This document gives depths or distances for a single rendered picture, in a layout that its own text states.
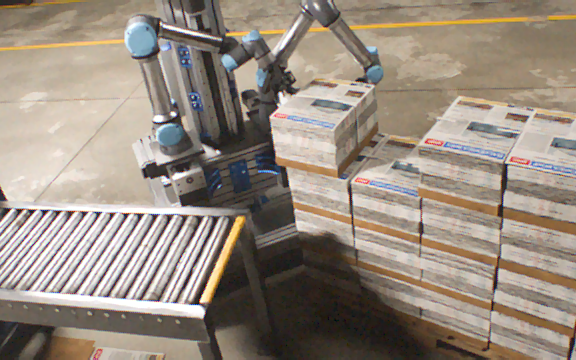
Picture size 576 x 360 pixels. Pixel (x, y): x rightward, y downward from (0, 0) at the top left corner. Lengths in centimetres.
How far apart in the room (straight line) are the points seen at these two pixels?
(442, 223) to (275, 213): 122
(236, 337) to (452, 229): 121
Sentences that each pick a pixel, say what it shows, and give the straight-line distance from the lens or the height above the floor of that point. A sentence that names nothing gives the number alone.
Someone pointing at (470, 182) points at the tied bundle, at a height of 95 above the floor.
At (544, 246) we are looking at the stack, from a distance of 208.
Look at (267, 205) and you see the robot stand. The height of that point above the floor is 23.
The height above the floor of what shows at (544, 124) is 107.
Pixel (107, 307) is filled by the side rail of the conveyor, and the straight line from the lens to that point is 201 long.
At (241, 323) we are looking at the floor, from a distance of 289.
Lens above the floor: 213
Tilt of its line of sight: 35 degrees down
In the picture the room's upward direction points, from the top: 10 degrees counter-clockwise
